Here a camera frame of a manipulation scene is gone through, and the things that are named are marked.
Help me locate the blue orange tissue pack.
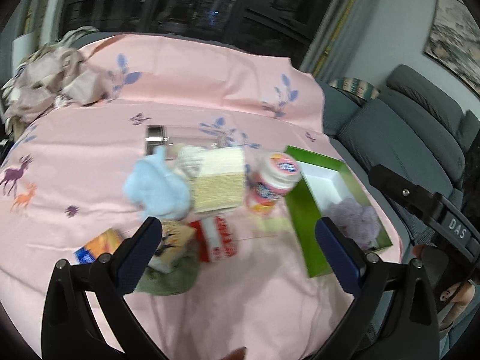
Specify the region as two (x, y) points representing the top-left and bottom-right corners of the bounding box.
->
(74, 228), (123, 264)

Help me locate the green towel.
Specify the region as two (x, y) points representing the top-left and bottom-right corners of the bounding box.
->
(135, 250), (200, 297)

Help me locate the purple cloth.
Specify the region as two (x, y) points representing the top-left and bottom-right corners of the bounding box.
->
(326, 197), (382, 251)

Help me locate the cream tissue pack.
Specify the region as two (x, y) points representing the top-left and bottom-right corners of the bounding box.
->
(148, 220), (196, 273)

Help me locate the light blue plush toy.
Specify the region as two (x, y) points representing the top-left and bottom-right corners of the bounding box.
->
(123, 146), (191, 220)

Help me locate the red white knitted cloth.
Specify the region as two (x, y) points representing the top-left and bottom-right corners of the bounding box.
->
(189, 216), (239, 263)

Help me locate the beige white knitted cloth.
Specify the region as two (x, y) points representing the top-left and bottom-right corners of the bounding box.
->
(176, 145), (246, 214)

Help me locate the person's right hand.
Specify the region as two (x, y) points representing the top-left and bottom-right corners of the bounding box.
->
(439, 281), (476, 332)

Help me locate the grey sofa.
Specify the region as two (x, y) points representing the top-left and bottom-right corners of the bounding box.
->
(314, 63), (480, 360)

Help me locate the green cardboard box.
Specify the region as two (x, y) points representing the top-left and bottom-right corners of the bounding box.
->
(285, 145), (401, 280)

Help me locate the pink printed tablecloth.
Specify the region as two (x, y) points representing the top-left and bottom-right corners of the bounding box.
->
(0, 33), (404, 360)

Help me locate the pink gum container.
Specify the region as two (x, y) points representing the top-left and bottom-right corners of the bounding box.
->
(247, 151), (302, 215)

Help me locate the striped cushion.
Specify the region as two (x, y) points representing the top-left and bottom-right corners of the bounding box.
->
(329, 77), (380, 100)

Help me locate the glass bottle steel cap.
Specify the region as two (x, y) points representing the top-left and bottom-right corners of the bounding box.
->
(144, 124), (226, 157)

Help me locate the crumpled beige fabric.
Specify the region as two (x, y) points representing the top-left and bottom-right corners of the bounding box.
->
(1, 26), (108, 133)

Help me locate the framed wall picture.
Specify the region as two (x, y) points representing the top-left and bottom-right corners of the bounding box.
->
(424, 0), (479, 97)

